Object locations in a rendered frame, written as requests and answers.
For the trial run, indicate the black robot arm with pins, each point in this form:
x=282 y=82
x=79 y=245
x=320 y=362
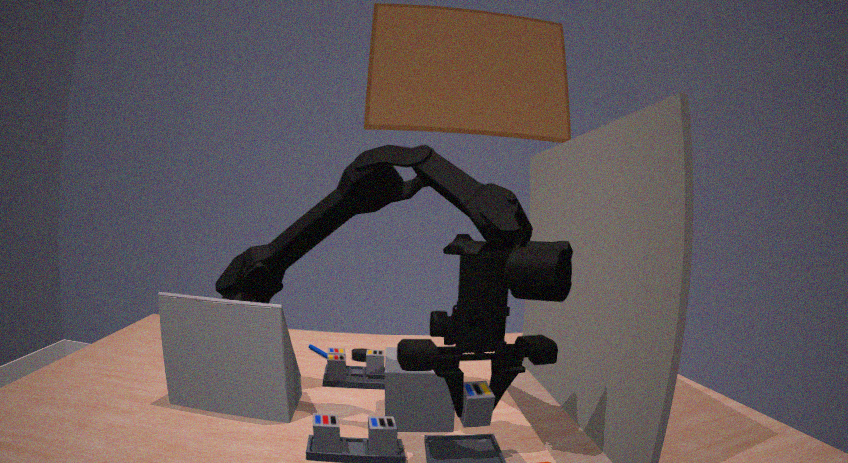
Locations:
x=508 y=259

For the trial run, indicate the grey flat panel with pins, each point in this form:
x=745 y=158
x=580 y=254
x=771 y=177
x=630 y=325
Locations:
x=622 y=196

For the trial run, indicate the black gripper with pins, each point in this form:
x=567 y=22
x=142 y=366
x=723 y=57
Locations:
x=480 y=328

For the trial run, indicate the blue thin rod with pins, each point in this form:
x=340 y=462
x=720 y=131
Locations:
x=318 y=351

